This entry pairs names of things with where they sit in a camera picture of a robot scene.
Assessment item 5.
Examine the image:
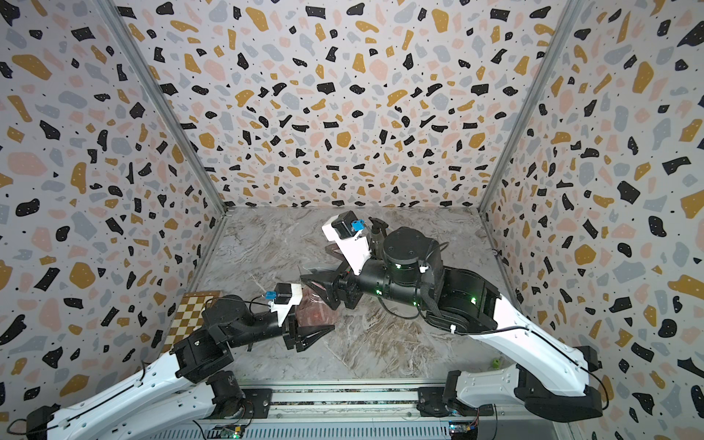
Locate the aluminium corner post right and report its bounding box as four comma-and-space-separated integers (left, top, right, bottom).
478, 0, 584, 215

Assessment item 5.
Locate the pink spray bottle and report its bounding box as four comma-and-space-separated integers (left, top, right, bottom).
295, 290, 337, 327

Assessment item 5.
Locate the aluminium corner post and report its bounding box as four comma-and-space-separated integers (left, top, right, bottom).
95, 1, 227, 216
478, 0, 584, 215

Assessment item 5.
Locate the wooden chessboard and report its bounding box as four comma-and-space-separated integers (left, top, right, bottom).
161, 291, 221, 353

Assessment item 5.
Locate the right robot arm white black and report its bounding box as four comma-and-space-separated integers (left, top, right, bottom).
302, 227, 606, 423

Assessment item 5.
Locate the smoky grey spray bottle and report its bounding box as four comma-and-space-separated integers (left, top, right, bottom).
370, 233, 385, 260

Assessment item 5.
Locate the aluminium corner post left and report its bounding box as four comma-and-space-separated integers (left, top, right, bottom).
95, 1, 227, 216

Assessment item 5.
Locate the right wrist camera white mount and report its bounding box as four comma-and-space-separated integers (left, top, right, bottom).
322, 211, 371, 275

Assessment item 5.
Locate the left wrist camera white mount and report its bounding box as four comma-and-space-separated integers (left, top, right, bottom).
264, 282, 303, 327

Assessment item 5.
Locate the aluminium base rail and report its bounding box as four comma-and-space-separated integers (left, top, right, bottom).
117, 378, 579, 440

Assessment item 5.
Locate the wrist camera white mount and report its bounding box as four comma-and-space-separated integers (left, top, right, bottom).
264, 282, 303, 327
322, 211, 371, 275

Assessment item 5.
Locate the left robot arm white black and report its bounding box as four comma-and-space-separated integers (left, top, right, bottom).
23, 295, 334, 439

